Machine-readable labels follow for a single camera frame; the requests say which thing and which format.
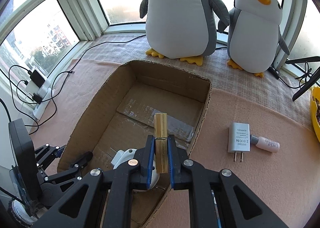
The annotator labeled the cardboard box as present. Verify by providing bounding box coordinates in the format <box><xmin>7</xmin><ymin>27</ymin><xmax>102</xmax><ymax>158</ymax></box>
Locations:
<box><xmin>57</xmin><ymin>60</ymin><xmax>212</xmax><ymax>228</ymax></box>

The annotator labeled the long black cable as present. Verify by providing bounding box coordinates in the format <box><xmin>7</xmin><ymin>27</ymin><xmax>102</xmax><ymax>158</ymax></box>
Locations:
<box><xmin>75</xmin><ymin>34</ymin><xmax>148</xmax><ymax>68</ymax></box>

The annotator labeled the white power strip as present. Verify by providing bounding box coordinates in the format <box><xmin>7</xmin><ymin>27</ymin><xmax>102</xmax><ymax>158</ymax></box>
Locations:
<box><xmin>34</xmin><ymin>78</ymin><xmax>57</xmax><ymax>121</ymax></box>

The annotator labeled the wooden block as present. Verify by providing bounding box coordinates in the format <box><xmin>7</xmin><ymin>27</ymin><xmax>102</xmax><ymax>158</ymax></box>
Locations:
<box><xmin>154</xmin><ymin>112</ymin><xmax>169</xmax><ymax>174</ymax></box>

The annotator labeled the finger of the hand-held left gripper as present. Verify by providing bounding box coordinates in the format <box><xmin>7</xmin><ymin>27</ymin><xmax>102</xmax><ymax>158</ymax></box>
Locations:
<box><xmin>35</xmin><ymin>144</ymin><xmax>67</xmax><ymax>167</ymax></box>
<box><xmin>40</xmin><ymin>151</ymin><xmax>93</xmax><ymax>208</ymax></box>

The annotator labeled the black looped charger cable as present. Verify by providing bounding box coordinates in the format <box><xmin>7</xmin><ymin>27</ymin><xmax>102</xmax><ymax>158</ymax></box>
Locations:
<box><xmin>8</xmin><ymin>65</ymin><xmax>40</xmax><ymax>128</ymax></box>

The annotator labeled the yellow bowl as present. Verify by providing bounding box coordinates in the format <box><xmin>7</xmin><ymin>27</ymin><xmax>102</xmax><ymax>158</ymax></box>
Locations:
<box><xmin>309</xmin><ymin>87</ymin><xmax>320</xmax><ymax>143</ymax></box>

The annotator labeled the white round plug adapter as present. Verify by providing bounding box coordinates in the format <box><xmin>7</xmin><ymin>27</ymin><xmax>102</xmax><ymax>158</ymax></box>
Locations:
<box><xmin>111</xmin><ymin>148</ymin><xmax>160</xmax><ymax>190</ymax></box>

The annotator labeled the white window frame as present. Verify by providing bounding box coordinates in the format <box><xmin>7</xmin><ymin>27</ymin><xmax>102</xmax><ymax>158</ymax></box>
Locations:
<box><xmin>0</xmin><ymin>0</ymin><xmax>310</xmax><ymax>73</ymax></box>

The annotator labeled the black ring light cable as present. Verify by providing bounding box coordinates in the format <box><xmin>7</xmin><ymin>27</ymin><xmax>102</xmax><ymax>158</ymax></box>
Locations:
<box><xmin>279</xmin><ymin>64</ymin><xmax>313</xmax><ymax>89</ymax></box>

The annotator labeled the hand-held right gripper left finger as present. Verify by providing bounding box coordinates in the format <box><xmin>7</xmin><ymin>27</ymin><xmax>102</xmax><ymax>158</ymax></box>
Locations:
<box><xmin>32</xmin><ymin>135</ymin><xmax>157</xmax><ymax>228</ymax></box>

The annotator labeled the black loose-ended cable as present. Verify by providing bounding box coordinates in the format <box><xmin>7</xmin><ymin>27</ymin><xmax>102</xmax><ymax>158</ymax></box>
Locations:
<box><xmin>24</xmin><ymin>69</ymin><xmax>75</xmax><ymax>134</ymax></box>

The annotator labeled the person's left forearm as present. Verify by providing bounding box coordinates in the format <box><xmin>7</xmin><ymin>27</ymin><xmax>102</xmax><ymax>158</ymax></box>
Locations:
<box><xmin>6</xmin><ymin>197</ymin><xmax>35</xmax><ymax>225</ymax></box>

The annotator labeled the white charger plug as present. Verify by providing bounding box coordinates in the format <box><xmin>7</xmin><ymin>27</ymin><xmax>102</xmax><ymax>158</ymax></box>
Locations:
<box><xmin>227</xmin><ymin>122</ymin><xmax>251</xmax><ymax>163</ymax></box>

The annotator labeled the thick black gripper cable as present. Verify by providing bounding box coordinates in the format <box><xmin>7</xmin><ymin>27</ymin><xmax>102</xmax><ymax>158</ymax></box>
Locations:
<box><xmin>0</xmin><ymin>97</ymin><xmax>12</xmax><ymax>131</ymax></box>

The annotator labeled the large penguin plush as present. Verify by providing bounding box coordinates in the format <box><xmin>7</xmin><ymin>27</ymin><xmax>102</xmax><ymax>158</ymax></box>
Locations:
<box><xmin>139</xmin><ymin>0</ymin><xmax>230</xmax><ymax>66</ymax></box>

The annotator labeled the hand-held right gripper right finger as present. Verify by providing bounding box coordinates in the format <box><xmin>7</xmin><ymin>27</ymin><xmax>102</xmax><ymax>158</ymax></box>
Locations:
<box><xmin>167</xmin><ymin>135</ymin><xmax>290</xmax><ymax>228</ymax></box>

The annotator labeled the pink small tube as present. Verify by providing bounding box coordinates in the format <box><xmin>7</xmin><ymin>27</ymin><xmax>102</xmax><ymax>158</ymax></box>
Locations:
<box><xmin>249</xmin><ymin>135</ymin><xmax>280</xmax><ymax>154</ymax></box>

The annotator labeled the grey plaid blanket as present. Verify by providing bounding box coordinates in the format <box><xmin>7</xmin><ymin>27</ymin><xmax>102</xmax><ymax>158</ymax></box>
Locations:
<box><xmin>82</xmin><ymin>34</ymin><xmax>315</xmax><ymax>128</ymax></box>

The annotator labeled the black inline remote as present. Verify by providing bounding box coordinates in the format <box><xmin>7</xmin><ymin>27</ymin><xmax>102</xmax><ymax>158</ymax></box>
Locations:
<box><xmin>269</xmin><ymin>65</ymin><xmax>282</xmax><ymax>79</ymax></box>

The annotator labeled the black tripod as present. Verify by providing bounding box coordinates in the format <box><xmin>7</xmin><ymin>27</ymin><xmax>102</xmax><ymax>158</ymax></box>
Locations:
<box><xmin>285</xmin><ymin>56</ymin><xmax>320</xmax><ymax>102</ymax></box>

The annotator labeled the white charger brick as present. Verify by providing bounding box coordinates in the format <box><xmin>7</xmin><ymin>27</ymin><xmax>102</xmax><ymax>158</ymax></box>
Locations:
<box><xmin>25</xmin><ymin>81</ymin><xmax>38</xmax><ymax>93</ymax></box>

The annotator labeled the small penguin plush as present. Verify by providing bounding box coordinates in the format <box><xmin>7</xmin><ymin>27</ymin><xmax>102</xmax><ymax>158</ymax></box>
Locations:
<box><xmin>217</xmin><ymin>0</ymin><xmax>290</xmax><ymax>78</ymax></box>

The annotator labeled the black charger brick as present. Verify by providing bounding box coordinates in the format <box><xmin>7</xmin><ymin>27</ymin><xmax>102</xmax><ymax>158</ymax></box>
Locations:
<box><xmin>29</xmin><ymin>69</ymin><xmax>45</xmax><ymax>86</ymax></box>

